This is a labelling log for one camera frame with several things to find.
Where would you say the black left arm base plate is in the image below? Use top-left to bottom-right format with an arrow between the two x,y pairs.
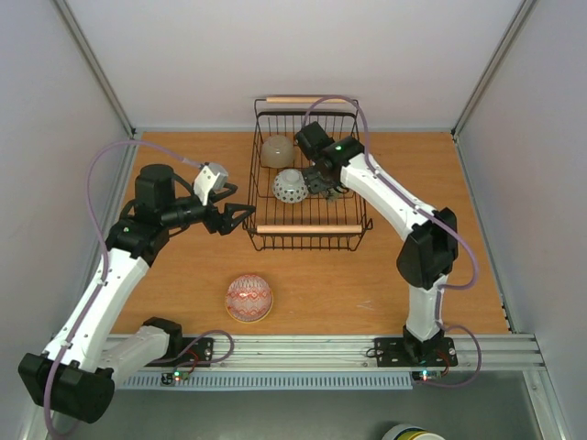
145,336 -> 215,368

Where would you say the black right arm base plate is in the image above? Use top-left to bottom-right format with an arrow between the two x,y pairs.
371,336 -> 459,368

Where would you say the beige leaf pattern bowl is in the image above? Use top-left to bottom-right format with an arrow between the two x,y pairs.
260,135 -> 294,169

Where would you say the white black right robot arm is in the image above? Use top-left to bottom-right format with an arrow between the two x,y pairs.
294,122 -> 458,365

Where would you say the white yellow blue container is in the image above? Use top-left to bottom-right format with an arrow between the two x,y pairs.
382,423 -> 444,440

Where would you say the red diamond pattern bowl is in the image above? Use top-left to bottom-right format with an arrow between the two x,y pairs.
272,169 -> 308,204

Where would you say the left small circuit board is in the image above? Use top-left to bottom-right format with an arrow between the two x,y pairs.
160,370 -> 191,386

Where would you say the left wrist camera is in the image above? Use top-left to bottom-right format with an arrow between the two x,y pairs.
193,162 -> 228,206

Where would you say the small circuit board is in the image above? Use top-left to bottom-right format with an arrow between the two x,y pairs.
412,369 -> 447,382
160,370 -> 191,386

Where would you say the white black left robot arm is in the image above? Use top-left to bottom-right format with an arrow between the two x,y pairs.
17,163 -> 255,424

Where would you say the black wire dish rack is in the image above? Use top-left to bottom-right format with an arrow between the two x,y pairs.
243,97 -> 373,251

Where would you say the right small circuit board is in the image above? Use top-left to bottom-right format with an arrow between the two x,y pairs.
412,369 -> 447,382

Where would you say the slotted grey cable duct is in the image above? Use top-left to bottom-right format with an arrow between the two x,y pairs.
120,371 -> 413,392

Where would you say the red zigzag pattern bowl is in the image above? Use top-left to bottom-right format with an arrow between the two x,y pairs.
225,274 -> 274,324

